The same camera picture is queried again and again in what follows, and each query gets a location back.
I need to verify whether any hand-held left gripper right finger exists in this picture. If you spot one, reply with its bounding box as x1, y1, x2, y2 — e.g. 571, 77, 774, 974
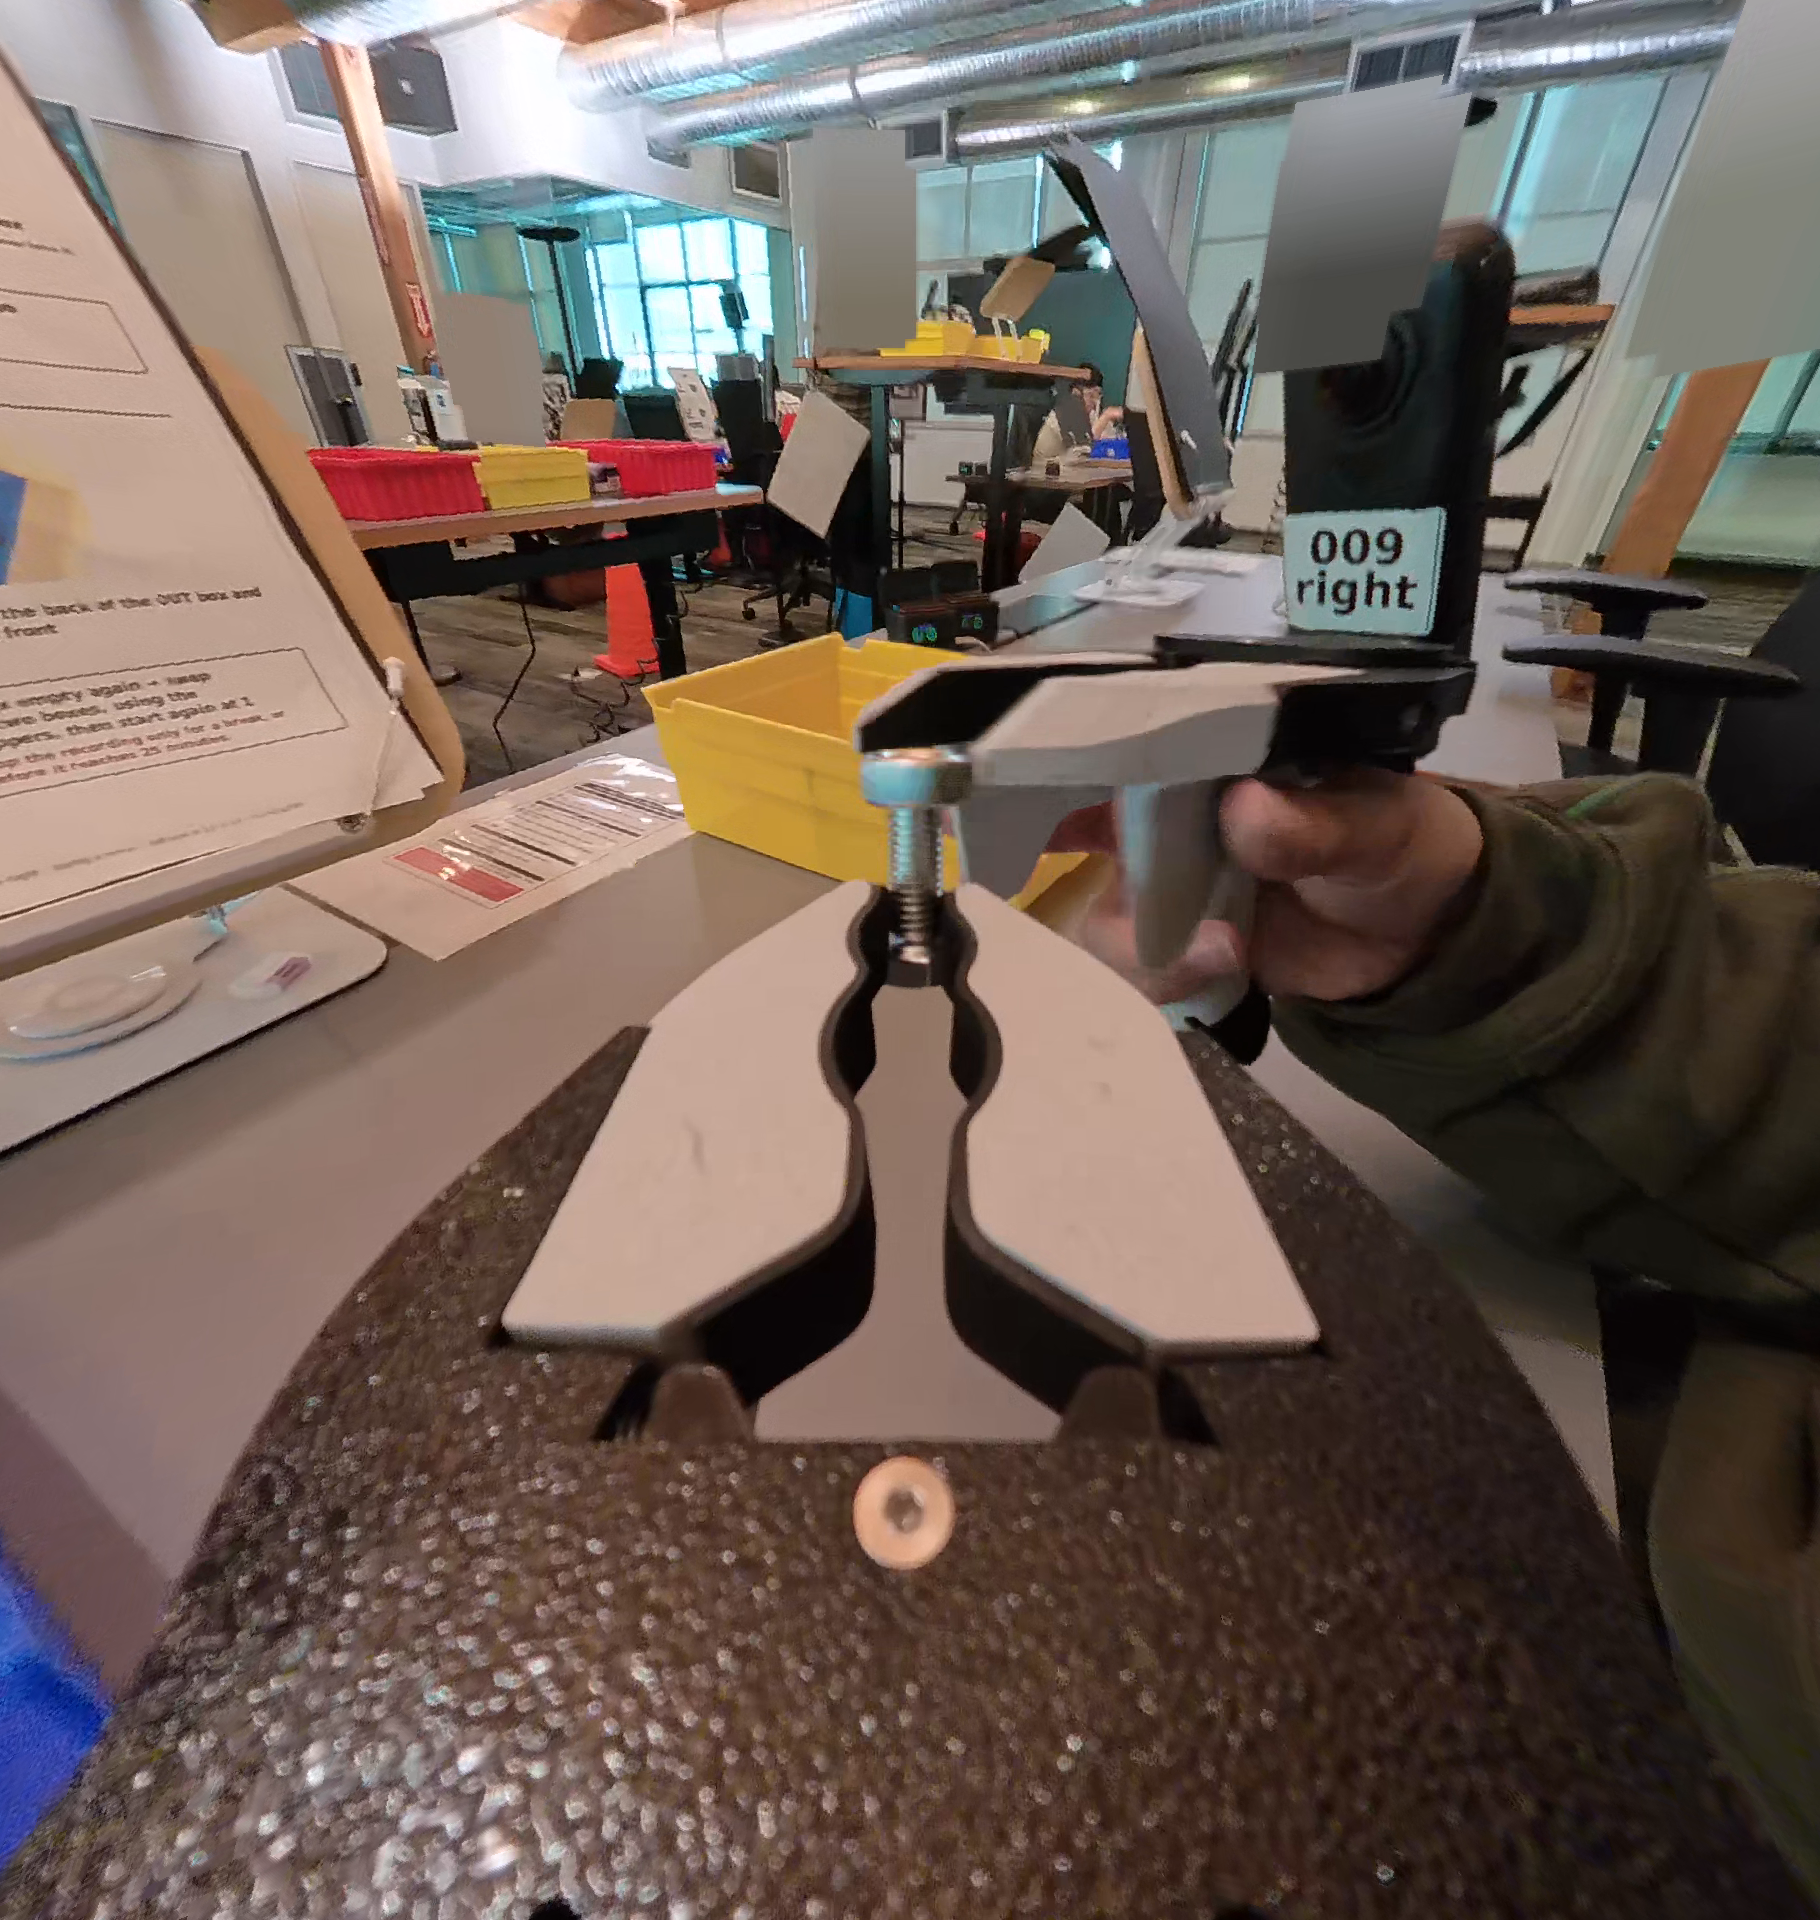
943, 881, 1322, 1412

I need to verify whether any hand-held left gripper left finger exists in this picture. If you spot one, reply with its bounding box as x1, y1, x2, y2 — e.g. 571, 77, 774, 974
500, 881, 875, 1402

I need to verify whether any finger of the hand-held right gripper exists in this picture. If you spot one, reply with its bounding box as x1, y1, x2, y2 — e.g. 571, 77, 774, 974
853, 655, 1363, 755
967, 679, 1290, 994

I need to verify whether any steel bolt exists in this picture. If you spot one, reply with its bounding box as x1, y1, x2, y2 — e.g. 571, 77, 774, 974
884, 795, 961, 993

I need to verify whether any blue plastic bin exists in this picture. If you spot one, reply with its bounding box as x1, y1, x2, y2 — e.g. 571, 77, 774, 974
0, 1477, 117, 1920

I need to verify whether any person's right forearm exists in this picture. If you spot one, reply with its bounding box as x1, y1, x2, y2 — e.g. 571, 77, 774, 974
1270, 773, 1820, 1306

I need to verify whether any grey desk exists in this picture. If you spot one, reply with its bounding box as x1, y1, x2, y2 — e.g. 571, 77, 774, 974
0, 561, 1633, 1920

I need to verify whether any standing desk wooden top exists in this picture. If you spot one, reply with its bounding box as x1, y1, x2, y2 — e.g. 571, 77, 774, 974
793, 350, 1096, 595

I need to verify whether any person's right hand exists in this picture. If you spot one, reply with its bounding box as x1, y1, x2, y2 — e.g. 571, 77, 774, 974
1052, 776, 1486, 1035

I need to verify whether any clear acrylic stand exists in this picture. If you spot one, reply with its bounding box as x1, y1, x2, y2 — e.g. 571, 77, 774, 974
1072, 501, 1238, 610

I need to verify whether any black battery charger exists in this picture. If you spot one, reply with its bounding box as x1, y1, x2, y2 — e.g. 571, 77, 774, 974
884, 593, 1005, 651

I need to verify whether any black office chair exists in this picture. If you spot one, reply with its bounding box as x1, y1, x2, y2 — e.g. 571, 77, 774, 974
1501, 561, 1820, 888

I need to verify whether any laminated barcode sheet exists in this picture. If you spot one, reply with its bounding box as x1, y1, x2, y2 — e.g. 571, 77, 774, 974
292, 758, 697, 962

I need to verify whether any orange traffic cone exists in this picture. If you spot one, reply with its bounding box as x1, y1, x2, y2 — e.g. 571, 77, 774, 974
595, 557, 666, 676

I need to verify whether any red plastic bin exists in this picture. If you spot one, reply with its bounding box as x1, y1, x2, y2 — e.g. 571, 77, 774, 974
571, 439, 721, 497
306, 446, 488, 523

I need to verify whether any long wooden table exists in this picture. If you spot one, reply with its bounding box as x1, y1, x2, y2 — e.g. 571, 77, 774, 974
346, 483, 764, 681

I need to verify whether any white clipboard stand base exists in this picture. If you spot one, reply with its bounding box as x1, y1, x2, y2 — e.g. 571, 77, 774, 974
0, 886, 390, 1179

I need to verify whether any printed instruction sheet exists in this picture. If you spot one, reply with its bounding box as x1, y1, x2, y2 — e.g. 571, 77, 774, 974
0, 0, 447, 940

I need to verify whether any black speaker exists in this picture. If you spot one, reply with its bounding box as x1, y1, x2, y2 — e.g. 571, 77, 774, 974
371, 36, 457, 134

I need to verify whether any wooden support post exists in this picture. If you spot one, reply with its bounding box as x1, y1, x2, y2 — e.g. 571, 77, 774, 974
1546, 357, 1773, 704
317, 36, 444, 376

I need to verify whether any silver ventilation duct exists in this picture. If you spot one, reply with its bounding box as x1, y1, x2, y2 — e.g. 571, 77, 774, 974
558, 0, 1751, 159

